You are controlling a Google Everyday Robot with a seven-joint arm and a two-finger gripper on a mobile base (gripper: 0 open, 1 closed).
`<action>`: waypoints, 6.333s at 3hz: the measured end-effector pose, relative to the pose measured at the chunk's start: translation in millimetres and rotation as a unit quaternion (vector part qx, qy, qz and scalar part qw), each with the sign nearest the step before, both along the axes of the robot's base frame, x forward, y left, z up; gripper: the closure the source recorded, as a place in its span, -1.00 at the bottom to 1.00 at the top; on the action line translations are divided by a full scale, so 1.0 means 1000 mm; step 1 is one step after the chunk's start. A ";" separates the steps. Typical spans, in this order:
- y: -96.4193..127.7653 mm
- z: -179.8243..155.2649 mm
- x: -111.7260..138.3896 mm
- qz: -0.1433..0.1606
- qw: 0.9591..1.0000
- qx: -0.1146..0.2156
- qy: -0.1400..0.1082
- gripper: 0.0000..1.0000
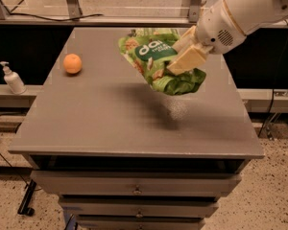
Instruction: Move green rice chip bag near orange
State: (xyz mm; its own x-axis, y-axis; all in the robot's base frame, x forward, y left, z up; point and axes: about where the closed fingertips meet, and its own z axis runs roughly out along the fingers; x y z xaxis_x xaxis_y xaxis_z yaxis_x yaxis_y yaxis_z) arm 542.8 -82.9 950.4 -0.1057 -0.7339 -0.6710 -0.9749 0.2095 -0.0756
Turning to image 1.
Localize green rice chip bag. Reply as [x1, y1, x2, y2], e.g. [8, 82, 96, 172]
[118, 33, 206, 96]

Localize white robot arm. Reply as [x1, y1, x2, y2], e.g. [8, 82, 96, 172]
[167, 0, 288, 75]

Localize metal window rail frame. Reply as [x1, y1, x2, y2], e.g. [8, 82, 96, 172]
[0, 0, 288, 29]

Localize grey drawer cabinet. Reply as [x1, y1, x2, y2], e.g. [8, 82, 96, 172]
[8, 27, 266, 230]

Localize black floor stand foot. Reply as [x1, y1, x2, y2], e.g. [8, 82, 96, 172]
[17, 180, 36, 217]

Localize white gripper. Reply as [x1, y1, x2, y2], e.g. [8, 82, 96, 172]
[167, 0, 247, 75]

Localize bottom grey drawer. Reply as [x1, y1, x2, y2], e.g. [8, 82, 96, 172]
[77, 216, 204, 230]

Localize black cable on rail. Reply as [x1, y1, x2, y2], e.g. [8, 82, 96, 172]
[9, 12, 105, 22]

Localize top grey drawer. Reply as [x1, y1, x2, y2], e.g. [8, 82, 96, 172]
[31, 171, 241, 197]

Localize middle grey drawer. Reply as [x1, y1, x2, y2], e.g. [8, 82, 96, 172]
[59, 197, 219, 219]

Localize grey drawer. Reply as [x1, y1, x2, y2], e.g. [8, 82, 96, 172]
[31, 171, 241, 197]
[59, 197, 219, 219]
[77, 216, 204, 230]

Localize green snack packet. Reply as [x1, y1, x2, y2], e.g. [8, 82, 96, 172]
[129, 28, 180, 36]

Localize white pump dispenser bottle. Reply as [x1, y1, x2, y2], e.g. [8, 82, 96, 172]
[0, 61, 26, 95]

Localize orange fruit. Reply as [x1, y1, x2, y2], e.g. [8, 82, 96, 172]
[63, 54, 83, 74]

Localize black cable at right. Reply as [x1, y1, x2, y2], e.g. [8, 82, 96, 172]
[257, 17, 288, 138]

